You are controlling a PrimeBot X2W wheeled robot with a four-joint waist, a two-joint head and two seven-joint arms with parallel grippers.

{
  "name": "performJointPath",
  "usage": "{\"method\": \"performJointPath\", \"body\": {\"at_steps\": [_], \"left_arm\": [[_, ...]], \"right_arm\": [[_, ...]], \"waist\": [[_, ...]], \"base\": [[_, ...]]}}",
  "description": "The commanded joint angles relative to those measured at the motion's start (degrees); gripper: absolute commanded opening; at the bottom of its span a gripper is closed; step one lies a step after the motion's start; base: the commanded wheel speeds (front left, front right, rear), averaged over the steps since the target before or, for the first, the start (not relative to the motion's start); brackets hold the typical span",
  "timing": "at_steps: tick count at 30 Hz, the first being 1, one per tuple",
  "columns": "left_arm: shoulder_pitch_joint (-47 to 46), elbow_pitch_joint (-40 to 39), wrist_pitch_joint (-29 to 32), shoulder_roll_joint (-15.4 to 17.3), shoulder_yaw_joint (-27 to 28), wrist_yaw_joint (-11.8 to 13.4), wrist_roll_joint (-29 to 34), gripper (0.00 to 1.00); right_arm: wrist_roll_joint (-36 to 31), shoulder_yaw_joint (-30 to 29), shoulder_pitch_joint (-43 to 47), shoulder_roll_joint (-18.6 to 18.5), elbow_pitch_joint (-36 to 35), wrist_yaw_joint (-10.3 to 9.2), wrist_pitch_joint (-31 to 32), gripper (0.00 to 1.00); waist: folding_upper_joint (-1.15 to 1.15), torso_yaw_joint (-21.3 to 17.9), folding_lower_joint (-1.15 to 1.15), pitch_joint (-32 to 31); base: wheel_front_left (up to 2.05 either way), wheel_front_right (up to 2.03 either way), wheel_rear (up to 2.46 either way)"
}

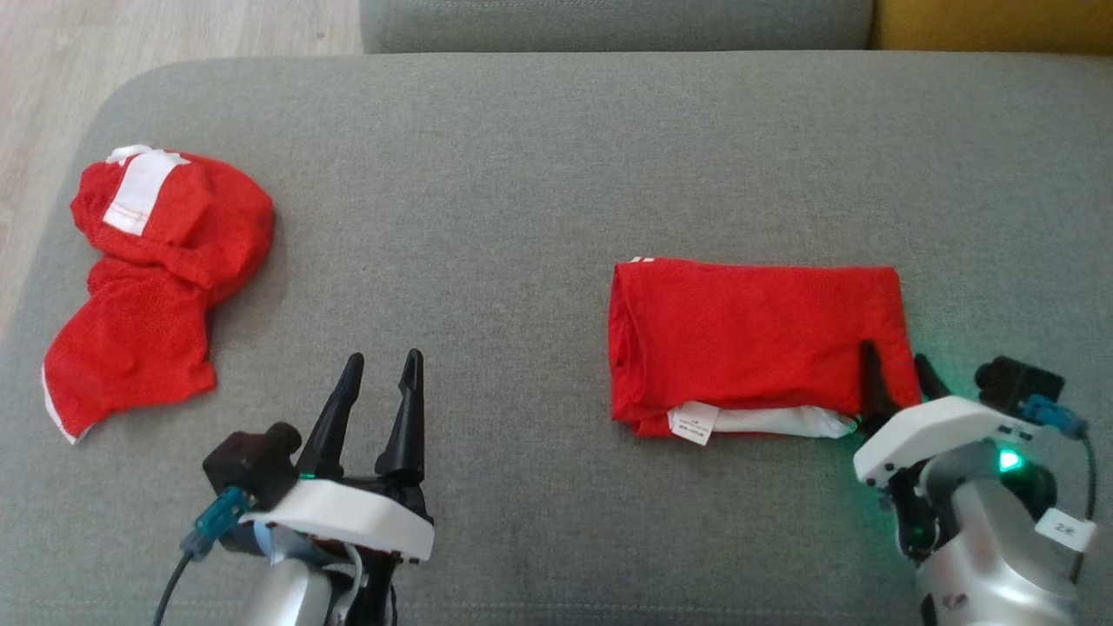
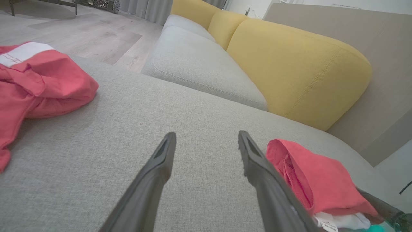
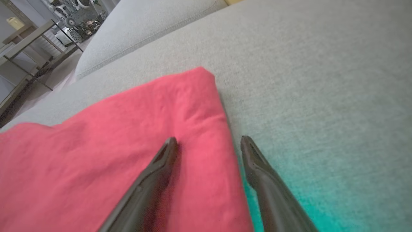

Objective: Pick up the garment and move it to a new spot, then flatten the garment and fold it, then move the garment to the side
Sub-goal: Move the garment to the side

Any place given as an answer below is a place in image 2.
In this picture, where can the red shorts with white stripes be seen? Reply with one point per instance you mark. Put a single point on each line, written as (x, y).
(48, 83)

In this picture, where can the grey sofa seat cushion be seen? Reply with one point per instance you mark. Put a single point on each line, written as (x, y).
(180, 22)
(199, 64)

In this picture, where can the grey window curtain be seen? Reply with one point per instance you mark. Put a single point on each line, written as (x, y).
(151, 9)

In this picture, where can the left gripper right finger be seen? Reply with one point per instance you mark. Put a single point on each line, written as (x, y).
(273, 199)

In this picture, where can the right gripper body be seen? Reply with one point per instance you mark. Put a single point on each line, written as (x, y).
(404, 222)

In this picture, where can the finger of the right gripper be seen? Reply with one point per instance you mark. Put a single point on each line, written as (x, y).
(383, 207)

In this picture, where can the large yellow sofa back cushion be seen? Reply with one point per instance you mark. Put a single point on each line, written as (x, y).
(299, 71)

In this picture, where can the ornate dark metal decoration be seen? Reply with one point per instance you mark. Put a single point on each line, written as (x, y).
(106, 4)

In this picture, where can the dark metal table frame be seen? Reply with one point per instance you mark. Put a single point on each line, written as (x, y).
(12, 9)

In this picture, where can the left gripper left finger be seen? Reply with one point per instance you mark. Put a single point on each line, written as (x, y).
(145, 193)

